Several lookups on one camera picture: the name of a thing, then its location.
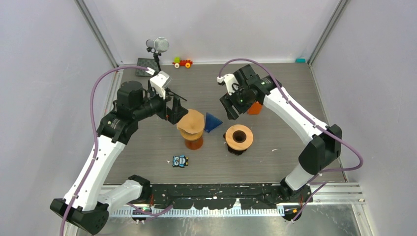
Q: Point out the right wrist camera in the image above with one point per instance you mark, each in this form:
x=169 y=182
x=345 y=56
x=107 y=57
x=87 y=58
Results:
x=230 y=81

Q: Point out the brown paper coffee filter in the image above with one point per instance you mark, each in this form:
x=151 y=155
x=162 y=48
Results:
x=193 y=122

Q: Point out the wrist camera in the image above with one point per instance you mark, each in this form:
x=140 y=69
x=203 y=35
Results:
x=160 y=83
x=230 y=81

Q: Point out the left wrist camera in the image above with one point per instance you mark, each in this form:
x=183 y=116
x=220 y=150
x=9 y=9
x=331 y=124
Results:
x=160 y=83

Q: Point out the dark grey studded plate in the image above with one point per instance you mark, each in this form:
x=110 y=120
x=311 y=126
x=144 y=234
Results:
x=144 y=62

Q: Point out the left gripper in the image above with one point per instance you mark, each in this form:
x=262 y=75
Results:
x=174 y=114

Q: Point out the teal block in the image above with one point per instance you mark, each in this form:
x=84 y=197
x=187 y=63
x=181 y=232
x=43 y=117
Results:
x=300 y=60

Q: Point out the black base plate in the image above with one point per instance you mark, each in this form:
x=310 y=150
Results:
x=222 y=196

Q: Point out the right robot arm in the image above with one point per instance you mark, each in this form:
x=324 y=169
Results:
x=322 y=142

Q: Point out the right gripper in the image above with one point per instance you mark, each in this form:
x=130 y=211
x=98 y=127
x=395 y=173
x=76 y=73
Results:
x=228 y=101

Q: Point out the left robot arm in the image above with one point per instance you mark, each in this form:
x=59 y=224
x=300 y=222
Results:
x=84 y=206

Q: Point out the wooden ring stand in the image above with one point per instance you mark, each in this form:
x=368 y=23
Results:
x=236 y=127

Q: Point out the amber glass carafe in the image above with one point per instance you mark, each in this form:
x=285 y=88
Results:
x=194 y=144

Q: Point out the blue plastic dripper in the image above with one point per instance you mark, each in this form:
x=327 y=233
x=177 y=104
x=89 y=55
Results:
x=211 y=122

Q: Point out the colourful toy car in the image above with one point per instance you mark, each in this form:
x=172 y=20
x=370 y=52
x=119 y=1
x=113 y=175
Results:
x=178 y=62

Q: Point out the blue owl sticker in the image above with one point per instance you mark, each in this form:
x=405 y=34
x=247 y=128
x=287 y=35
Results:
x=180 y=161

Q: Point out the orange coffee filter box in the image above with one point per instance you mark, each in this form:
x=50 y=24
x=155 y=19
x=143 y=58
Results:
x=255 y=109

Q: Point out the silver microphone on tripod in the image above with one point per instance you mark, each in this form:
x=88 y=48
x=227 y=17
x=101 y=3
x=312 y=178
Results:
x=157 y=47

